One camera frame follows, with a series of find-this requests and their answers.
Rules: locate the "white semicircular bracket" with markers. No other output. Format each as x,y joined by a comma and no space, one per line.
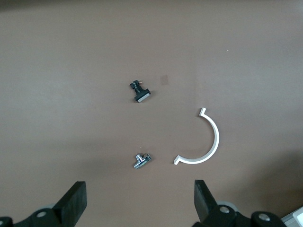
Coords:
216,139

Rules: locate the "small silver metal switch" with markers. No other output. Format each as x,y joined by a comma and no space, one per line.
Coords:
141,161

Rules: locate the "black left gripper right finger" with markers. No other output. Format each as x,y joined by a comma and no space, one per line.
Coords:
203,201

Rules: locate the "black grey-capped push button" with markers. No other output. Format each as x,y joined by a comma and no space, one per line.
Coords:
140,93

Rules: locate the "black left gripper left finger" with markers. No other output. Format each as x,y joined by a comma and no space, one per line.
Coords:
73,201

